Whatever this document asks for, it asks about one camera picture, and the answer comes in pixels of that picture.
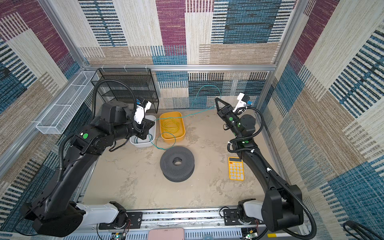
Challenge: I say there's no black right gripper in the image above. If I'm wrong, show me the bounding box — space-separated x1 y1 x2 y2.
214 97 241 138

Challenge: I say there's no green cable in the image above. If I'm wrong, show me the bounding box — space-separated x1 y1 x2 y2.
133 85 223 151

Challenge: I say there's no grey perforated cable spool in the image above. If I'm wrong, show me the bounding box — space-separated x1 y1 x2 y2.
160 146 195 183

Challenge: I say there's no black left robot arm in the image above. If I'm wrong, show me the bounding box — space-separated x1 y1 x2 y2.
20 88 155 238

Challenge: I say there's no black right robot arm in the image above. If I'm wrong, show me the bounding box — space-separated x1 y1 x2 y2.
215 98 318 240

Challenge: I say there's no white plastic bin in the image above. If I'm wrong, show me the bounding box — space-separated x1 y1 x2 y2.
128 114 157 148

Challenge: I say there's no yellow plastic bin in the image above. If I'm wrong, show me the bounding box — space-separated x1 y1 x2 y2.
159 112 186 145

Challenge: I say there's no yellow calculator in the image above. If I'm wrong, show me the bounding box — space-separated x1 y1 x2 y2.
228 157 245 181

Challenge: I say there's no yellow white marker pen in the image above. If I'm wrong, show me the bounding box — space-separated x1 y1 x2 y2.
267 233 292 238

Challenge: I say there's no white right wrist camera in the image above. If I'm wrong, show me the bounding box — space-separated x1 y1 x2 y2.
233 93 252 113

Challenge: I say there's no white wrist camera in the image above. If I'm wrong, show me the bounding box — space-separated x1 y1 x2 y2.
134 97 152 125
233 93 252 113

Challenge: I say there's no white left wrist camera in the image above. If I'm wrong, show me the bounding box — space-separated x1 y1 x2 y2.
134 97 152 125

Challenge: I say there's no yellow cable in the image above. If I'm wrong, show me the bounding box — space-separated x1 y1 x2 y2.
161 117 182 136

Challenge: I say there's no black wire shelf rack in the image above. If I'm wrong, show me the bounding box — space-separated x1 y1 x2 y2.
90 67 160 114

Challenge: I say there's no white wire mesh basket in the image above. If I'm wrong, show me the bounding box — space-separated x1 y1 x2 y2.
36 71 95 135

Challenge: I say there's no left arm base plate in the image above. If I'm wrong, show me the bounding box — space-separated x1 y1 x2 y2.
98 212 143 230

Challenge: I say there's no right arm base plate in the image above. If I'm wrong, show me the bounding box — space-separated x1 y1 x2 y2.
219 207 264 226

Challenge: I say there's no black cable loop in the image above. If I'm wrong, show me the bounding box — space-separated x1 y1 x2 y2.
342 220 384 240

